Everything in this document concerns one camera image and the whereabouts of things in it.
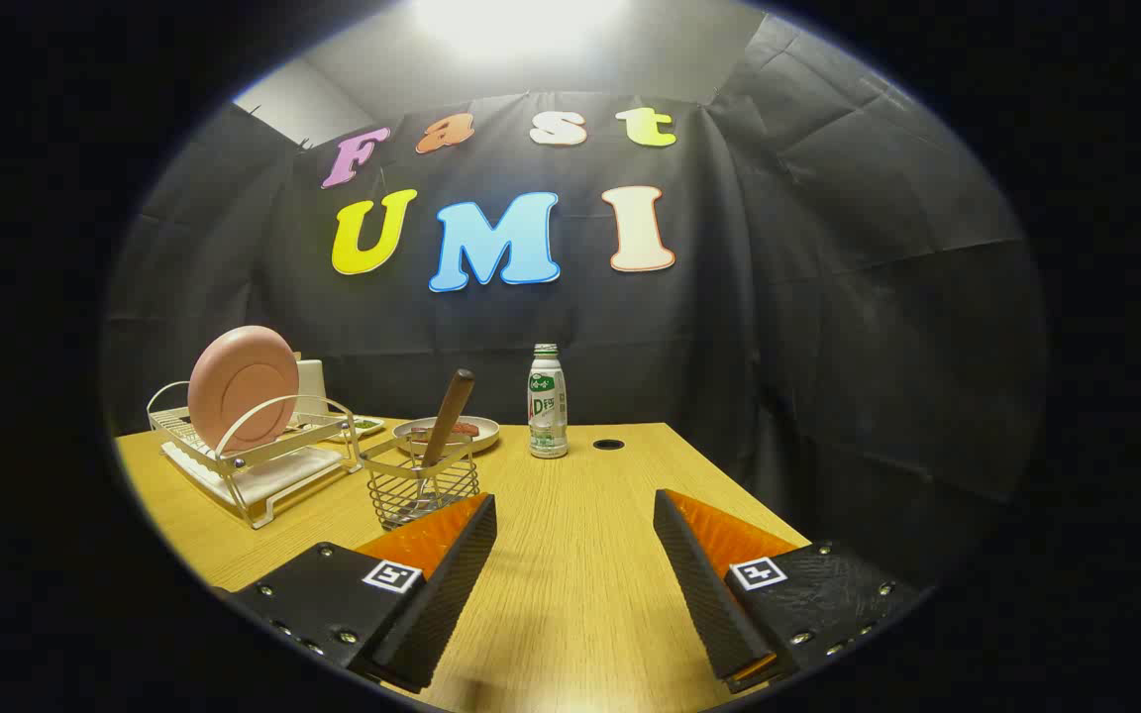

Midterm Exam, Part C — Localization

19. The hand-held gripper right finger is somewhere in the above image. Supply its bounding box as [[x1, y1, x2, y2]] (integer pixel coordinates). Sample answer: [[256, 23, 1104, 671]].
[[653, 488, 928, 694]]

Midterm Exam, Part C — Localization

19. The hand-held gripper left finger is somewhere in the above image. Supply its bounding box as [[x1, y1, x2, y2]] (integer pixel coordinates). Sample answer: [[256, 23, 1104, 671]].
[[224, 492, 498, 694]]

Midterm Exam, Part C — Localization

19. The metal wire basket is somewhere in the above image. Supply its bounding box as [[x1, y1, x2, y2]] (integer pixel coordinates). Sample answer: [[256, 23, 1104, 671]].
[[351, 428, 482, 533]]

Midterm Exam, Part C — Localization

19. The wooden handled metal spoon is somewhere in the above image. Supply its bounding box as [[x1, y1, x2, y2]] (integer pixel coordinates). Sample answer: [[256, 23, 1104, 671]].
[[402, 369, 476, 518]]

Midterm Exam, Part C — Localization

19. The white wire dish rack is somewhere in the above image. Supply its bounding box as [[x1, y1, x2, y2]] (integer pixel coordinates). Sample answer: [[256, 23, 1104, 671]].
[[147, 381, 365, 531]]

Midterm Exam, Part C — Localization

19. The pink plate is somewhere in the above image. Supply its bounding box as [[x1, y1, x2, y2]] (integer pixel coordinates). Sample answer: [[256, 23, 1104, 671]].
[[187, 326, 300, 455]]

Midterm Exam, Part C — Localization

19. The beige round plate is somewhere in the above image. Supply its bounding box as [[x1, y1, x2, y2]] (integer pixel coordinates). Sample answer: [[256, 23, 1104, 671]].
[[393, 416, 501, 457]]

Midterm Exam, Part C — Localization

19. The white green label drink bottle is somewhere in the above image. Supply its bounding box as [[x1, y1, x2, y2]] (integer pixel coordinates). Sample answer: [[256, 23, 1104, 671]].
[[528, 344, 570, 459]]

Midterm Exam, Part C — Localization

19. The white toaster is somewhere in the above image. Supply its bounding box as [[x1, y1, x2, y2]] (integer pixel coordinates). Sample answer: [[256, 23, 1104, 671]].
[[295, 358, 328, 422]]

